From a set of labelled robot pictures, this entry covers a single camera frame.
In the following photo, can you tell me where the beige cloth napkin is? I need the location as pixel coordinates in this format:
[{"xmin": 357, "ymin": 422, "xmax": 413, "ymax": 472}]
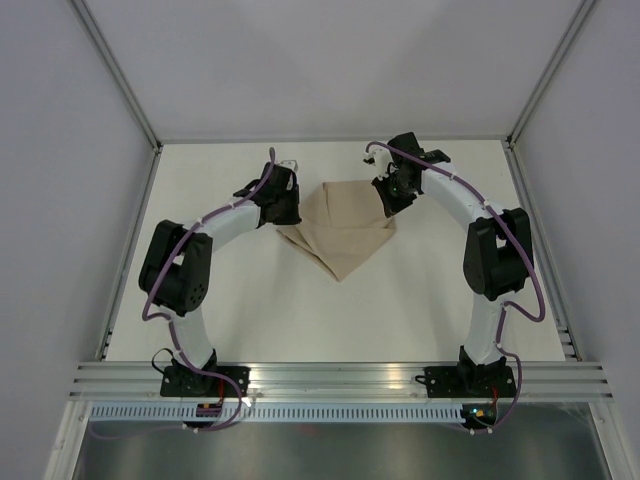
[{"xmin": 277, "ymin": 180, "xmax": 396, "ymax": 282}]

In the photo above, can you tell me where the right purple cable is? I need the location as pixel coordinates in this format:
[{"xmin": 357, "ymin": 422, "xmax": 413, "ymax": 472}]
[{"xmin": 363, "ymin": 141, "xmax": 546, "ymax": 431}]

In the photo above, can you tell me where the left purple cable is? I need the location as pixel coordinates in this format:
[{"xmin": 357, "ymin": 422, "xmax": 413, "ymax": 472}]
[{"xmin": 89, "ymin": 146, "xmax": 279, "ymax": 441}]

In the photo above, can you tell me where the right aluminium frame post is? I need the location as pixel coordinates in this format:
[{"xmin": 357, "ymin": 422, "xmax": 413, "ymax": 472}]
[{"xmin": 503, "ymin": 0, "xmax": 600, "ymax": 149}]

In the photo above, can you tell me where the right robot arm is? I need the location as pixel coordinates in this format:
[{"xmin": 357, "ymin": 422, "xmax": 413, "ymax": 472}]
[{"xmin": 363, "ymin": 132, "xmax": 540, "ymax": 395}]

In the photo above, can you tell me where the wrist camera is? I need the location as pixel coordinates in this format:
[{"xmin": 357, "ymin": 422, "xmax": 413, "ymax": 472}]
[
  {"xmin": 278, "ymin": 160, "xmax": 299, "ymax": 173},
  {"xmin": 363, "ymin": 148, "xmax": 393, "ymax": 177}
]

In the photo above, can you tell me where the aluminium front rail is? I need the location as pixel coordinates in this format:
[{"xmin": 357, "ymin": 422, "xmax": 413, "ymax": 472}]
[{"xmin": 68, "ymin": 362, "xmax": 613, "ymax": 403}]

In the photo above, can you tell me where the purple cable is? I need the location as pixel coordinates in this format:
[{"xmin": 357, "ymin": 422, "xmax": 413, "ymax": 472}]
[
  {"xmin": 89, "ymin": 146, "xmax": 279, "ymax": 441},
  {"xmin": 363, "ymin": 141, "xmax": 546, "ymax": 431}
]

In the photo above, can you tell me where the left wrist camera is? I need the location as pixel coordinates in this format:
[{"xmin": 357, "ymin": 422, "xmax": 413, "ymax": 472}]
[{"xmin": 278, "ymin": 160, "xmax": 299, "ymax": 173}]

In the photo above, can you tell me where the left side aluminium rail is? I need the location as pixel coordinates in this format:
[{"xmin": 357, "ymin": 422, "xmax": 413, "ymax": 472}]
[{"xmin": 93, "ymin": 143, "xmax": 163, "ymax": 361}]

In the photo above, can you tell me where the right side aluminium rail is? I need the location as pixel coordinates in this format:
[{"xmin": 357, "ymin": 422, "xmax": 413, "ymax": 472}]
[{"xmin": 501, "ymin": 137, "xmax": 584, "ymax": 362}]

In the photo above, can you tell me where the left aluminium frame post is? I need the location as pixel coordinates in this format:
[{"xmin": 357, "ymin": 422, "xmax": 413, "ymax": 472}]
[{"xmin": 68, "ymin": 0, "xmax": 162, "ymax": 152}]

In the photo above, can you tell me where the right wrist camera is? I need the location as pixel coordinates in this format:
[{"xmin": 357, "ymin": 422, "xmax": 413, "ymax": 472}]
[{"xmin": 363, "ymin": 148, "xmax": 393, "ymax": 177}]

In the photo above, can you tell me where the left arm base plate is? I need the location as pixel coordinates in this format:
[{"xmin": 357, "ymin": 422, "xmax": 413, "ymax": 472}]
[{"xmin": 160, "ymin": 364, "xmax": 251, "ymax": 399}]

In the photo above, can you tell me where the white slotted cable duct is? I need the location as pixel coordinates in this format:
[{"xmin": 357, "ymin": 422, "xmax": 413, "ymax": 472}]
[{"xmin": 90, "ymin": 402, "xmax": 464, "ymax": 423}]

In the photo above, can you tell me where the aluminium frame post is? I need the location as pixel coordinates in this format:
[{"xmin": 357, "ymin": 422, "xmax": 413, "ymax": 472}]
[
  {"xmin": 68, "ymin": 0, "xmax": 162, "ymax": 152},
  {"xmin": 503, "ymin": 0, "xmax": 600, "ymax": 149}
]

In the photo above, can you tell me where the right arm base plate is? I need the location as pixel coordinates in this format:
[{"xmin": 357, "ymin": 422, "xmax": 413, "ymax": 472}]
[{"xmin": 423, "ymin": 366, "xmax": 516, "ymax": 399}]

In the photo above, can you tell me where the aluminium rail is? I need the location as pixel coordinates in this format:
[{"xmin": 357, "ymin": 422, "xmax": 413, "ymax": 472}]
[
  {"xmin": 93, "ymin": 143, "xmax": 163, "ymax": 361},
  {"xmin": 501, "ymin": 137, "xmax": 584, "ymax": 362},
  {"xmin": 68, "ymin": 362, "xmax": 613, "ymax": 403}
]

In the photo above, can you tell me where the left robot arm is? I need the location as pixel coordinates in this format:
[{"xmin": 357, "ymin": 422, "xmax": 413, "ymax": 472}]
[{"xmin": 138, "ymin": 160, "xmax": 301, "ymax": 396}]

